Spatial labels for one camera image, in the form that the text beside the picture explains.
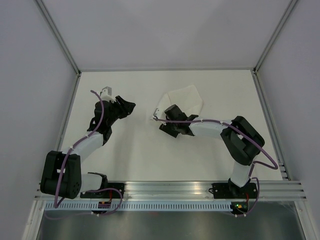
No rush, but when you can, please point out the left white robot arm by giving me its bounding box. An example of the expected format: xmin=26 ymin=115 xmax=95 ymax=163
xmin=40 ymin=95 xmax=136 ymax=199

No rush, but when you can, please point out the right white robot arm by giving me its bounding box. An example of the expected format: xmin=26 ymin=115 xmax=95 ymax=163
xmin=153 ymin=104 xmax=265 ymax=198

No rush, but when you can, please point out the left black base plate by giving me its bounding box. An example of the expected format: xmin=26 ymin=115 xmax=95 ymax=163
xmin=80 ymin=182 xmax=125 ymax=200

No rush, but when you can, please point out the aluminium frame post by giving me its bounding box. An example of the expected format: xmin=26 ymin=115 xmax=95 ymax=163
xmin=34 ymin=0 xmax=81 ymax=76
xmin=251 ymin=0 xmax=300 ymax=75

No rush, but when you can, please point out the white slotted cable duct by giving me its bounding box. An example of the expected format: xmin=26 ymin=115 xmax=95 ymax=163
xmin=44 ymin=200 xmax=232 ymax=212

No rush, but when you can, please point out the left aluminium frame post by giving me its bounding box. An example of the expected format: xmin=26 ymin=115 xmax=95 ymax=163
xmin=34 ymin=0 xmax=81 ymax=76

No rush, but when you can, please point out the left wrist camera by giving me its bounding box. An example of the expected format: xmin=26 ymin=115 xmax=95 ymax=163
xmin=100 ymin=86 xmax=116 ymax=103

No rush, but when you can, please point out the white cloth napkin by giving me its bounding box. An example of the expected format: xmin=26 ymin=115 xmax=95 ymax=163
xmin=149 ymin=84 xmax=204 ymax=121

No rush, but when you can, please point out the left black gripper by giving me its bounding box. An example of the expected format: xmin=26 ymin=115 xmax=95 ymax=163
xmin=106 ymin=95 xmax=136 ymax=127

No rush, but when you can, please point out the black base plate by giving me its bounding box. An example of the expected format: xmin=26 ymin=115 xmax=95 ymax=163
xmin=208 ymin=182 xmax=258 ymax=200
xmin=80 ymin=182 xmax=125 ymax=200

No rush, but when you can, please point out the right aluminium frame post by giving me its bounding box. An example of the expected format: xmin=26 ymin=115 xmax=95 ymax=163
xmin=251 ymin=0 xmax=300 ymax=75

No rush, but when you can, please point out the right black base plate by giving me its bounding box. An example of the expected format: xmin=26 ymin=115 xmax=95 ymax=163
xmin=208 ymin=182 xmax=258 ymax=200

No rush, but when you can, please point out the aluminium front rail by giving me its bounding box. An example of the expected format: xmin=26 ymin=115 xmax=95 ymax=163
xmin=34 ymin=180 xmax=307 ymax=201

